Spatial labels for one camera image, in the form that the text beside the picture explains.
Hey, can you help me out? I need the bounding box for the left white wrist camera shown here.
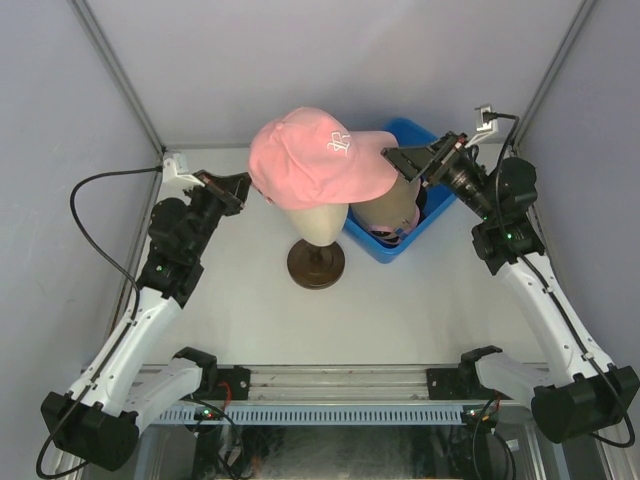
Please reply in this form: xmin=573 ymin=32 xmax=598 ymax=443
xmin=162 ymin=152 xmax=203 ymax=190

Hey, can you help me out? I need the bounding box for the black mounting plate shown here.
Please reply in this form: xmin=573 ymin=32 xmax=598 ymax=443
xmin=426 ymin=367 xmax=510 ymax=400
xmin=192 ymin=366 xmax=251 ymax=401

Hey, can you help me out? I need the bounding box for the left black camera cable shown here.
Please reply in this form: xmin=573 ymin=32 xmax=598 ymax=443
xmin=34 ymin=164 xmax=166 ymax=476

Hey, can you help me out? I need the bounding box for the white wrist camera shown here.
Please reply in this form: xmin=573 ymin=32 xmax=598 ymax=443
xmin=467 ymin=104 xmax=499 ymax=147
xmin=162 ymin=152 xmax=203 ymax=190

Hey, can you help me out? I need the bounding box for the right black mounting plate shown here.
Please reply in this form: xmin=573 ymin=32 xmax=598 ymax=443
xmin=426 ymin=367 xmax=510 ymax=400

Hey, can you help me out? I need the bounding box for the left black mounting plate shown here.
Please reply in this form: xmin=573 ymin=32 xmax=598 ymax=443
xmin=192 ymin=366 xmax=251 ymax=401

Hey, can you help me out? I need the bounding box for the blue plastic bin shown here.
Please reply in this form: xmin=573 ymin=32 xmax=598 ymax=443
xmin=343 ymin=117 xmax=456 ymax=264

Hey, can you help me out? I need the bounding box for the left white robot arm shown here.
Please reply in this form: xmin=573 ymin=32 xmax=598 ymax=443
xmin=41 ymin=170 xmax=251 ymax=471

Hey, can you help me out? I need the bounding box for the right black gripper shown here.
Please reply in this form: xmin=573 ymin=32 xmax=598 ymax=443
xmin=382 ymin=131 xmax=498 ymax=223

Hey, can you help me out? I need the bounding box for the dark round wooden stand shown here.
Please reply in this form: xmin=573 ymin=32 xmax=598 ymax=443
xmin=287 ymin=240 xmax=345 ymax=290

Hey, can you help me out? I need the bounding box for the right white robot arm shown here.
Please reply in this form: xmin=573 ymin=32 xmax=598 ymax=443
xmin=381 ymin=132 xmax=639 ymax=443

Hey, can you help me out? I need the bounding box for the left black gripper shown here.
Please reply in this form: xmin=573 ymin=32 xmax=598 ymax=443
xmin=182 ymin=170 xmax=252 ymax=261

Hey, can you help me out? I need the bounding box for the pink baseball cap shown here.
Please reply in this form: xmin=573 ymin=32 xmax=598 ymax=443
xmin=248 ymin=107 xmax=398 ymax=210

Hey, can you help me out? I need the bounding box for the aluminium mounting rail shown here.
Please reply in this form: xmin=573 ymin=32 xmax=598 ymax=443
xmin=129 ymin=362 xmax=616 ymax=402

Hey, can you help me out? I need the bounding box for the perforated grey cable duct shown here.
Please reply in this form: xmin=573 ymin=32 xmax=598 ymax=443
xmin=153 ymin=404 xmax=464 ymax=426

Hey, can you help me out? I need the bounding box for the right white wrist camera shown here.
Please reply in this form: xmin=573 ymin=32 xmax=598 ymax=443
xmin=467 ymin=104 xmax=499 ymax=147

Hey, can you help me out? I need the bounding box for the beige mannequin head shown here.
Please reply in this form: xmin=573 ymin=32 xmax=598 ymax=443
xmin=283 ymin=204 xmax=349 ymax=247

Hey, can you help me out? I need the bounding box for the beige cap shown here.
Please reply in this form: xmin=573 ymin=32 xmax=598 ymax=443
xmin=350 ymin=176 xmax=420 ymax=233

